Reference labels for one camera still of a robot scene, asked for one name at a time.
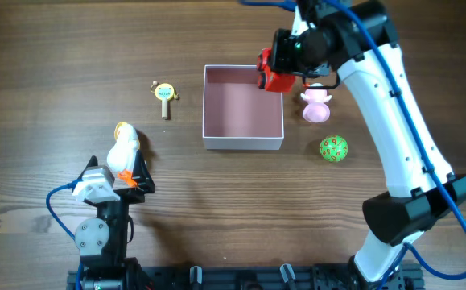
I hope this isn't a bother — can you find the pink pig toy figure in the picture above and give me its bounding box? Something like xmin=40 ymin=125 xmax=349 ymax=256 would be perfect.
xmin=300 ymin=83 xmax=332 ymax=123

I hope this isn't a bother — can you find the red toy fire truck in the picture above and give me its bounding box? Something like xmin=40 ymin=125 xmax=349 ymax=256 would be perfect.
xmin=256 ymin=48 xmax=295 ymax=93

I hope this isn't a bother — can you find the right blue cable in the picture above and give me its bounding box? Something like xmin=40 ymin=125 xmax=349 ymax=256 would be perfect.
xmin=238 ymin=0 xmax=466 ymax=290

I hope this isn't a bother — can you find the white yellow duck plush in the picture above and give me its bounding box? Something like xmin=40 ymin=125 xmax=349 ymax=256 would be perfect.
xmin=107 ymin=122 xmax=140 ymax=187

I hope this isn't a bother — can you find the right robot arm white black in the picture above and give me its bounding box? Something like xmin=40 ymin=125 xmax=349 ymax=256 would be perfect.
xmin=258 ymin=1 xmax=466 ymax=289

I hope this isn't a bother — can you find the green numbered ball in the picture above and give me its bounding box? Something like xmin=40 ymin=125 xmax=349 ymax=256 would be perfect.
xmin=319 ymin=135 xmax=348 ymax=163

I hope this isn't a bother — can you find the blue cable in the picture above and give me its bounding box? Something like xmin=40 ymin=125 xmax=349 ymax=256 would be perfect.
xmin=238 ymin=0 xmax=466 ymax=290
xmin=45 ymin=180 xmax=85 ymax=290

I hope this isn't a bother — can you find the pink open cardboard box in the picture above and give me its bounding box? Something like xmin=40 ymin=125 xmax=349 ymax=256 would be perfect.
xmin=202 ymin=64 xmax=285 ymax=151

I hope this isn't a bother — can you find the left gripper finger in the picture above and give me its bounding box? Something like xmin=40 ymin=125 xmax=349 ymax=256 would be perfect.
xmin=131 ymin=151 xmax=152 ymax=189
xmin=76 ymin=155 xmax=98 ymax=181

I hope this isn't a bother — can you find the yellow wooden rattle toy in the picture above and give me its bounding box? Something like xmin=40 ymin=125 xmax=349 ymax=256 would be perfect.
xmin=151 ymin=81 xmax=179 ymax=120

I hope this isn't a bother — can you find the left blue cable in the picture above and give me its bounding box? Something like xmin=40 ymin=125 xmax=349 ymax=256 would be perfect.
xmin=45 ymin=180 xmax=85 ymax=290

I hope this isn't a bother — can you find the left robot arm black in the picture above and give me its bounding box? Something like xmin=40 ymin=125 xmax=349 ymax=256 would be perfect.
xmin=72 ymin=151 xmax=155 ymax=290

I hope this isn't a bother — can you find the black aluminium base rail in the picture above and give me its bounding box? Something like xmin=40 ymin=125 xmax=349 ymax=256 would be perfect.
xmin=66 ymin=263 xmax=425 ymax=290

